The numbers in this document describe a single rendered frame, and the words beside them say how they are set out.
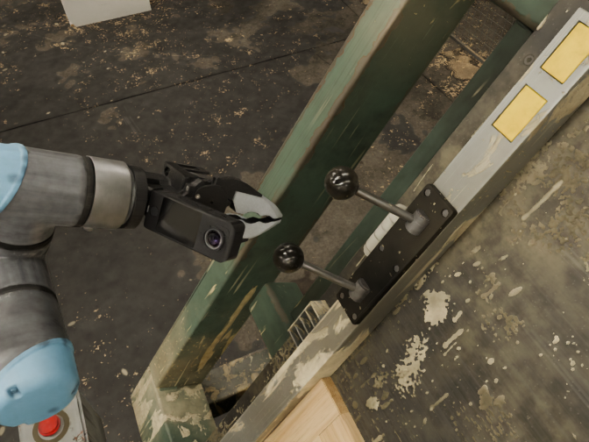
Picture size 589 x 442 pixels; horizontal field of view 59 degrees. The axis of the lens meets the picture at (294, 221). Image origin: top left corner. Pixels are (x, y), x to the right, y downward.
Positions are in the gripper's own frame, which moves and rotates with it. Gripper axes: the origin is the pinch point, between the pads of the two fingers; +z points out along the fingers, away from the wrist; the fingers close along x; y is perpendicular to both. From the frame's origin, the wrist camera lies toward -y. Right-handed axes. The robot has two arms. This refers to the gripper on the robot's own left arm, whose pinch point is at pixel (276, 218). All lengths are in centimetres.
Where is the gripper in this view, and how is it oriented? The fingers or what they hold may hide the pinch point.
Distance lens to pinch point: 68.8
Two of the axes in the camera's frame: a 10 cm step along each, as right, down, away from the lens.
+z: 7.6, 0.8, 6.4
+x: -3.1, 9.2, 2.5
